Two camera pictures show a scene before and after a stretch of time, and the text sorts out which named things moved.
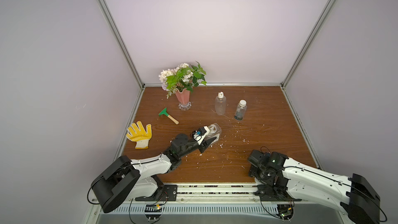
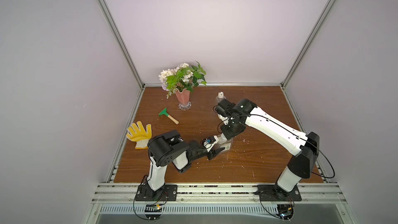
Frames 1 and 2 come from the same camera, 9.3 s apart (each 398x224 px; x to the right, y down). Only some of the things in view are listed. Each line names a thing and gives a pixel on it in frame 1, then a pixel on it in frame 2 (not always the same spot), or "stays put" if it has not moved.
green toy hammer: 164,112 stays put
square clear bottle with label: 215,131 to 224,142
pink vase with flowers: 180,80 stays put
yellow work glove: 141,137 stays put
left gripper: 203,145 to 214,153
